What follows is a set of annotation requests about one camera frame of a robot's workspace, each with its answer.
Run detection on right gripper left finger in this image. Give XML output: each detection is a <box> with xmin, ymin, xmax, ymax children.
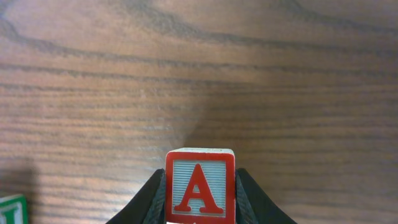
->
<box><xmin>106</xmin><ymin>169</ymin><xmax>165</xmax><ymax>224</ymax></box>

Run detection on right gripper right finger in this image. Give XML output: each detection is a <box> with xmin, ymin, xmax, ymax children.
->
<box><xmin>236</xmin><ymin>168</ymin><xmax>297</xmax><ymax>224</ymax></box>

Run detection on red letter A block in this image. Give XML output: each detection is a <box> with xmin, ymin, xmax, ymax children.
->
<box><xmin>165</xmin><ymin>147</ymin><xmax>236</xmax><ymax>224</ymax></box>

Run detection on white block upper left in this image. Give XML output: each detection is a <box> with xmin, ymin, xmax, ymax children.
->
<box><xmin>1</xmin><ymin>194</ymin><xmax>29</xmax><ymax>224</ymax></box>

